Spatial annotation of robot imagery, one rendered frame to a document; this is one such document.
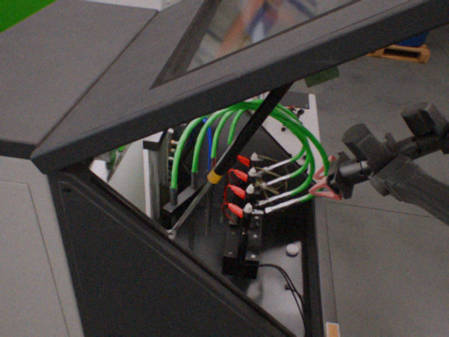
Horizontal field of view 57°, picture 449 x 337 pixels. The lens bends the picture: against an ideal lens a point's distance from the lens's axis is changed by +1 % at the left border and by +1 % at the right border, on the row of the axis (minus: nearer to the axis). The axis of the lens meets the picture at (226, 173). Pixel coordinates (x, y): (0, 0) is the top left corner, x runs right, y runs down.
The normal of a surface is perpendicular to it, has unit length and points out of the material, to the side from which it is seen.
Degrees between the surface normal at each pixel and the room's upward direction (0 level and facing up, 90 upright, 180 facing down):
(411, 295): 0
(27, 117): 0
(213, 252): 0
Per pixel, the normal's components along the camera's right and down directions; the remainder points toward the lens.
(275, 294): 0.07, -0.79
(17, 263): -0.12, 0.59
